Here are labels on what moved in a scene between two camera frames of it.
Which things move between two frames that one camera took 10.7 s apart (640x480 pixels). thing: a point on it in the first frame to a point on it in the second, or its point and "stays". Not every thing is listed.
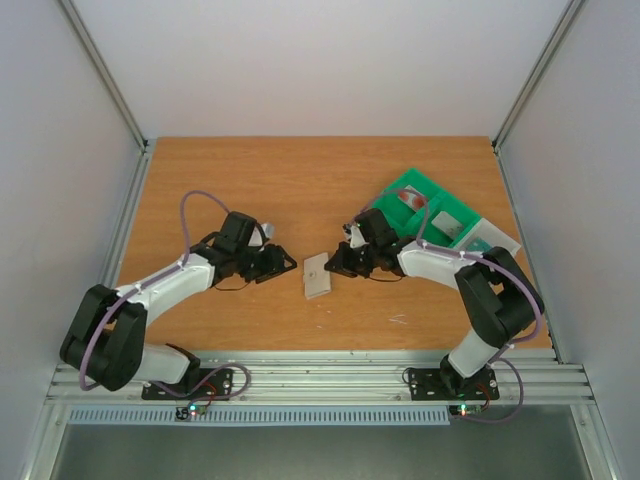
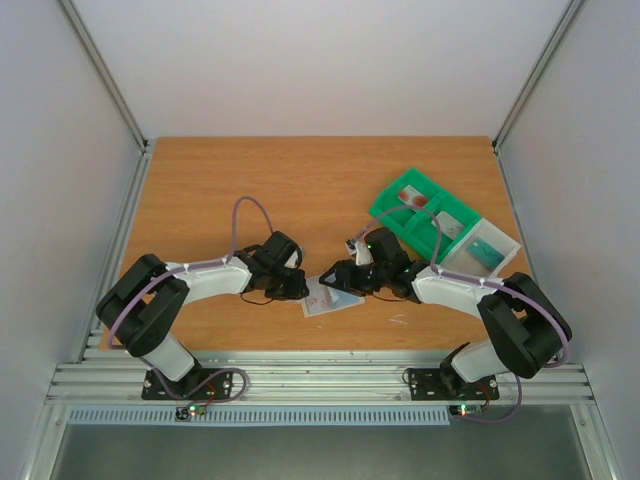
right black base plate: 438,384 stays
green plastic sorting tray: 440,199 stays
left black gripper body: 249,266 to 276,288
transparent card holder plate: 316,278 to 323,299
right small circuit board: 465,409 stays
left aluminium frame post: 135,190 stays
